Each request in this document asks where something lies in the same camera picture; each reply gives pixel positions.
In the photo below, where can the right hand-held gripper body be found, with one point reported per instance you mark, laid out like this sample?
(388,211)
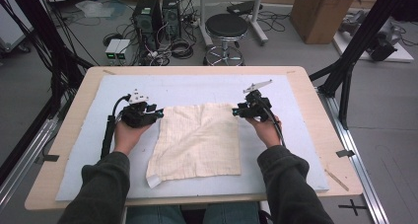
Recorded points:
(258,105)

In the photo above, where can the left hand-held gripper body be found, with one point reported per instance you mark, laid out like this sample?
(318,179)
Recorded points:
(138,113)

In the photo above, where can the cream cloth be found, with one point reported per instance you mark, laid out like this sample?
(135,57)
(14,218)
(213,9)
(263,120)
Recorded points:
(195,141)

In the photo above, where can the person's left hand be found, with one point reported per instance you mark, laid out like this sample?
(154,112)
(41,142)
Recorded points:
(129,136)

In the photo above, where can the person's right hand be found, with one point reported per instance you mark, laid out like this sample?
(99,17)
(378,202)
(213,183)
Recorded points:
(267,132)

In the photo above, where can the white foam mat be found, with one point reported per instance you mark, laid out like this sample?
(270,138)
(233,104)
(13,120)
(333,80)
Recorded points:
(203,89)

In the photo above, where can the white power supply box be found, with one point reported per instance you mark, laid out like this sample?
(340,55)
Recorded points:
(124,49)
(111,49)

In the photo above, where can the black round stool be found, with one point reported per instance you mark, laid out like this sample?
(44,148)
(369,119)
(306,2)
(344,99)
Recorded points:
(226,25)

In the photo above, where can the white metal stand leg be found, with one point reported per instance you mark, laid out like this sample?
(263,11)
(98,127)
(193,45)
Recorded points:
(204,20)
(258,20)

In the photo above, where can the large black computer tower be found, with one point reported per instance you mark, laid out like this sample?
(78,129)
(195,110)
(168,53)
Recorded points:
(146,20)

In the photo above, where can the slim black computer tower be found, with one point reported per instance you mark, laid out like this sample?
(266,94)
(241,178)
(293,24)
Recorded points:
(171,15)

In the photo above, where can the black flat device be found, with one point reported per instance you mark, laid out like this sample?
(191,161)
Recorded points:
(243,7)

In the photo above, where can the black tape piece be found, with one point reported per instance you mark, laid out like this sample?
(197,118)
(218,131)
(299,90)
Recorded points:
(345,153)
(49,158)

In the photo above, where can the person's right leg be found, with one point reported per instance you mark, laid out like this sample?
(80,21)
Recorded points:
(231,214)

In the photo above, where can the person's leg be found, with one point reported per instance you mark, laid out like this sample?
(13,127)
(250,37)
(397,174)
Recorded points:
(231,214)
(154,215)

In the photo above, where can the person's left leg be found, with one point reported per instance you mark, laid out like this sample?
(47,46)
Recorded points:
(154,215)

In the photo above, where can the thin wooden stick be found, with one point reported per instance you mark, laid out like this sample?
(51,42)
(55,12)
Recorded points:
(336,180)

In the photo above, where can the brown cardboard box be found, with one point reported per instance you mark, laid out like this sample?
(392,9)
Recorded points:
(323,13)

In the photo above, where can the clear plastic bag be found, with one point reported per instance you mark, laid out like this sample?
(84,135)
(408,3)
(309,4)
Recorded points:
(93,8)

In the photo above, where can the black tape cross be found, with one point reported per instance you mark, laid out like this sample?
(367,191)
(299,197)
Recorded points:
(352,207)

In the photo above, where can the grey robot part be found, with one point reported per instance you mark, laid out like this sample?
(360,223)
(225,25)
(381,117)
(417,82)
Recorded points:
(383,43)

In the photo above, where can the white board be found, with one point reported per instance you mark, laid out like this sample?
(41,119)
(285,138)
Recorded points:
(399,54)

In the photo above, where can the aluminium rail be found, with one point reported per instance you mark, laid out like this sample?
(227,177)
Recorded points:
(26,158)
(355,158)

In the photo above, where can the black metal frame post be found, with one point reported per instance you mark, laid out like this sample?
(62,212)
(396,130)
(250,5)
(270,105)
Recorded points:
(361,36)

